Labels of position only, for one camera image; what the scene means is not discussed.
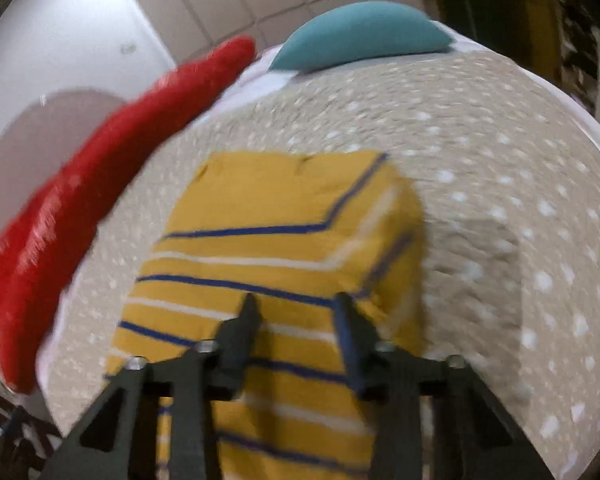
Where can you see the white arched headboard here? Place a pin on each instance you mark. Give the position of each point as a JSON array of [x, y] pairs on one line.
[[45, 130]]

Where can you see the teal pillow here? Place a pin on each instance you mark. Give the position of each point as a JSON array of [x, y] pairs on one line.
[[360, 35]]

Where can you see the shoe rack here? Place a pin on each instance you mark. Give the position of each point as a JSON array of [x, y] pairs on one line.
[[577, 35]]

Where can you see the white wall switch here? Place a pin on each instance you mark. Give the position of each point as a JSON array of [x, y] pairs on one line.
[[128, 49]]

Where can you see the yellow wooden door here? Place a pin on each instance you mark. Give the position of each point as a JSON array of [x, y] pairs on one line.
[[525, 15]]

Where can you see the red patterned quilt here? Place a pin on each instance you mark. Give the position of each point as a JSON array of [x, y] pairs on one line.
[[80, 185]]

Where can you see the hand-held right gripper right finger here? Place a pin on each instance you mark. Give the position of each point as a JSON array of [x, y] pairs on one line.
[[351, 350]]

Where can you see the beige dotted bed cover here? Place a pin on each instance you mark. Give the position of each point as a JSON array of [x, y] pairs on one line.
[[480, 160]]

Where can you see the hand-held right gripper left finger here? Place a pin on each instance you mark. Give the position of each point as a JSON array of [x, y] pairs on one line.
[[236, 355]]

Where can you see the yellow striped knit sweater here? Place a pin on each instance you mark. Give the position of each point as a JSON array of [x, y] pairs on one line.
[[270, 200]]

